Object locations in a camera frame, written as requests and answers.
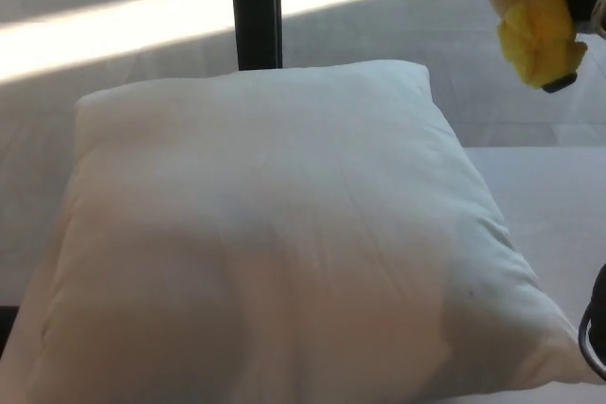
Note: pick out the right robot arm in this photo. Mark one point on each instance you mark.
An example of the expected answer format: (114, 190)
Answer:
(600, 288)

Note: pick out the white square pillow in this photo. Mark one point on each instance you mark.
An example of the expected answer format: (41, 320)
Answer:
(284, 229)

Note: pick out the black vertical post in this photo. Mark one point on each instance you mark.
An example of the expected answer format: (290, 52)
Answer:
(254, 6)

